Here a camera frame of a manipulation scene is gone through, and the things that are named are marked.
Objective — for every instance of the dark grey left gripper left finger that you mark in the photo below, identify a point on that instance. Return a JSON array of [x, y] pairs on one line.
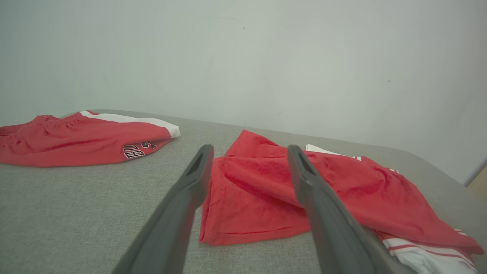
[[171, 220]]

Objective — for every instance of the red basketball shorts white stripe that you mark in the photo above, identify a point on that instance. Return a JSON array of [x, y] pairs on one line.
[[76, 140]]

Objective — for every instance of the red Bulls basketball jersey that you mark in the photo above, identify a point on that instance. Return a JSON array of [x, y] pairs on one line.
[[251, 198]]

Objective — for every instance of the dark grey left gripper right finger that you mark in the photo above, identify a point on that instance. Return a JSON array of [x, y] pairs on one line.
[[335, 228]]

